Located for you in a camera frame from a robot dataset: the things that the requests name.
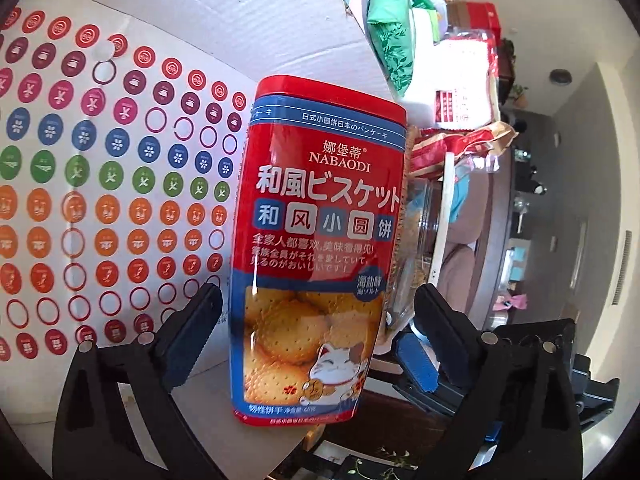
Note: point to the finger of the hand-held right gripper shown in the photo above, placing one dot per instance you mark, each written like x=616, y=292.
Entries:
x=415, y=367

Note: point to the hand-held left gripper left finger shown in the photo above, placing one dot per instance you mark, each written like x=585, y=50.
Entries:
x=195, y=320

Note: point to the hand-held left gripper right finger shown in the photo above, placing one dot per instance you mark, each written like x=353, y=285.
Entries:
x=440, y=320

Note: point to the red biscuit tin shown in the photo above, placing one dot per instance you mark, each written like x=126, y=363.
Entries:
x=310, y=220

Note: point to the white cardboard box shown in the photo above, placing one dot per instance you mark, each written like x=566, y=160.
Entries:
x=190, y=60

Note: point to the clear plastic container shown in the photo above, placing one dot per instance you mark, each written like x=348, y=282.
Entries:
x=417, y=240

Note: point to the red snack bag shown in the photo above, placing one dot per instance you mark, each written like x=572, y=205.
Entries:
x=450, y=147

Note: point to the white packet with red label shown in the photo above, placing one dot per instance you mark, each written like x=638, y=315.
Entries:
x=460, y=80

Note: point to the green leaf-print packet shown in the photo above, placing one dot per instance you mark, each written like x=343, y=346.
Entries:
x=392, y=35

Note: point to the red gift box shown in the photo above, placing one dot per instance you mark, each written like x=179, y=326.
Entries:
x=475, y=16

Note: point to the round wall fixture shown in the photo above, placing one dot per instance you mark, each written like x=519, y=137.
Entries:
x=560, y=76

